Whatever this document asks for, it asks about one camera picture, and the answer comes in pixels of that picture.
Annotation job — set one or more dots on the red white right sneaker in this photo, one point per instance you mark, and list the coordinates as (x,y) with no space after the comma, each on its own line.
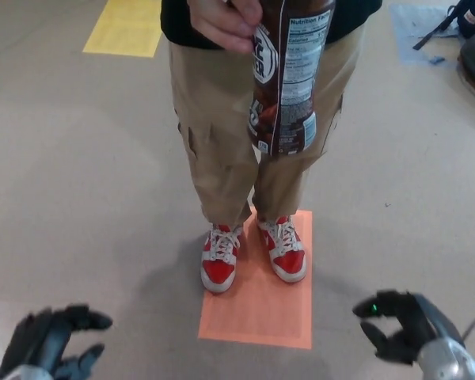
(219,269)

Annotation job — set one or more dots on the brown protein shake bottle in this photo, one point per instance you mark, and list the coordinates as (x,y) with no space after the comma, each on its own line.
(297,79)

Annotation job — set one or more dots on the black shirt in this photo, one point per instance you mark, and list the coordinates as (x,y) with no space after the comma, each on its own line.
(178,23)

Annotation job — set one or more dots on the person's right hand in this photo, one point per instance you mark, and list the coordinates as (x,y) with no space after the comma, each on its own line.
(221,23)

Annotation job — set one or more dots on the yellow floor mat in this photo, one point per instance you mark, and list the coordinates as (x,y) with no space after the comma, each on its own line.
(122,31)

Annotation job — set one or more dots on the dark blue backpack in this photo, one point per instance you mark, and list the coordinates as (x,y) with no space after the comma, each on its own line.
(469,20)

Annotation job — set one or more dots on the red white left sneaker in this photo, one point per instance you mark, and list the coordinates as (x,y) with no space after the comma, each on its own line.
(287,263)

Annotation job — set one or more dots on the red white sneaker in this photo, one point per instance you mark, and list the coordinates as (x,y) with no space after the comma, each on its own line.
(219,269)
(287,263)

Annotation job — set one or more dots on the light blue floor sheet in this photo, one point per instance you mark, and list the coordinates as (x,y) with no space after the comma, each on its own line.
(407,31)

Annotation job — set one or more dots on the khaki cargo trousers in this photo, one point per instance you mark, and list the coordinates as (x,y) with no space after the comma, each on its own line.
(210,118)

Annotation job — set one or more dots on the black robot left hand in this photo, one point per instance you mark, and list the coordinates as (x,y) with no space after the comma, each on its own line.
(49,344)

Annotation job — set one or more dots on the orange floor mat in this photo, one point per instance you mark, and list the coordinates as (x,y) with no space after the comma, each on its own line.
(257,316)

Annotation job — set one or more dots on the blue tape scrap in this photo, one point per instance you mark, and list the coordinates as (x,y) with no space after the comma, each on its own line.
(436,60)

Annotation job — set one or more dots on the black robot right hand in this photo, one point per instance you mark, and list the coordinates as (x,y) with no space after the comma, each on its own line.
(413,320)

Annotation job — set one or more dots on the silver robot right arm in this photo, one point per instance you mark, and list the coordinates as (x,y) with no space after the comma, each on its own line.
(447,360)

